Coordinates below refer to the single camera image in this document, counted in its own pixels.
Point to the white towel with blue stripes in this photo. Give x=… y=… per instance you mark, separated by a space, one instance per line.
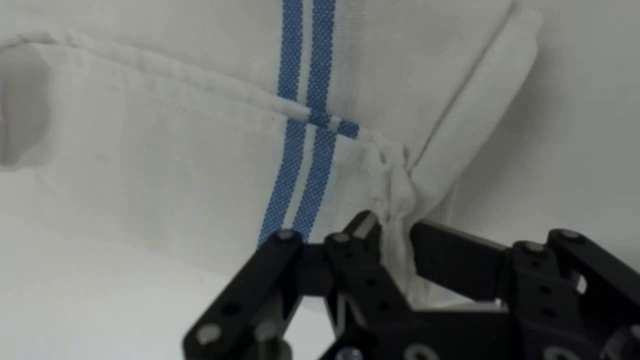
x=167 y=166

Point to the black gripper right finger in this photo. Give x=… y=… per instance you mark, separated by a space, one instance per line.
x=467 y=267

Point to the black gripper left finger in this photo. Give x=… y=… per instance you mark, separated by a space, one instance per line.
x=362 y=273

